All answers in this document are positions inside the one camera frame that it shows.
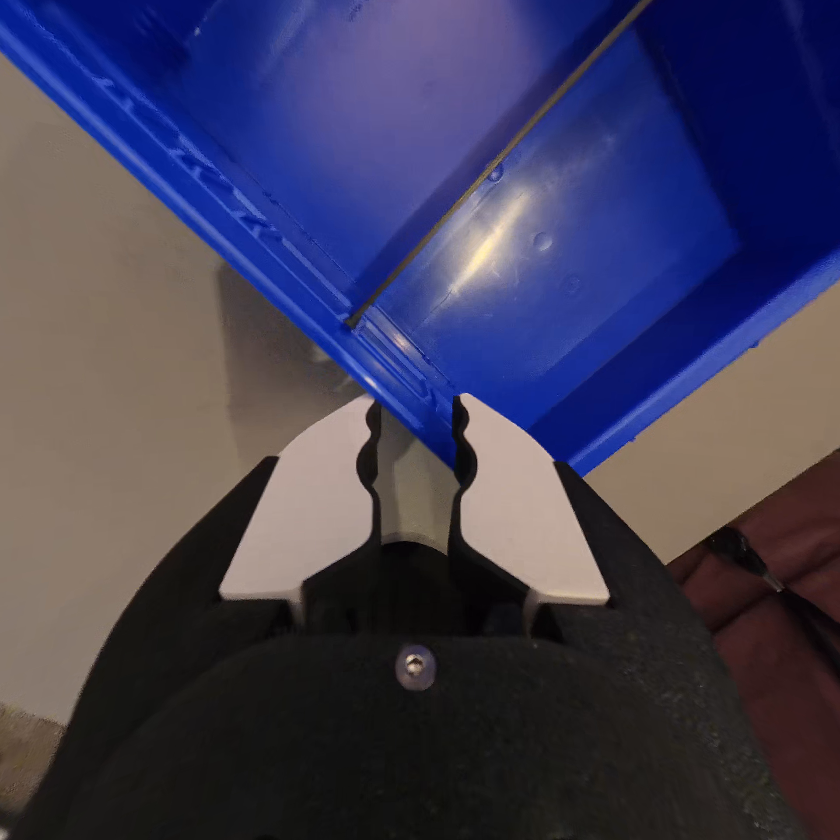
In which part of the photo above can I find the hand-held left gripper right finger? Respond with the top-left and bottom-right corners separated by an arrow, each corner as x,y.
448,392 -> 613,636

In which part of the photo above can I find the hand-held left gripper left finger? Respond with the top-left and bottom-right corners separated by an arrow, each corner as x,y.
218,395 -> 383,623

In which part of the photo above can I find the small blue plastic bin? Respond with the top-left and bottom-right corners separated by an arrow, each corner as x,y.
0,0 -> 840,475

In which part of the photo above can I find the thin bin divider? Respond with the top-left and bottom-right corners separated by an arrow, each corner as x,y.
344,0 -> 657,329

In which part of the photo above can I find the black lanyard strap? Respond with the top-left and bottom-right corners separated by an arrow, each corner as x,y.
705,525 -> 840,664

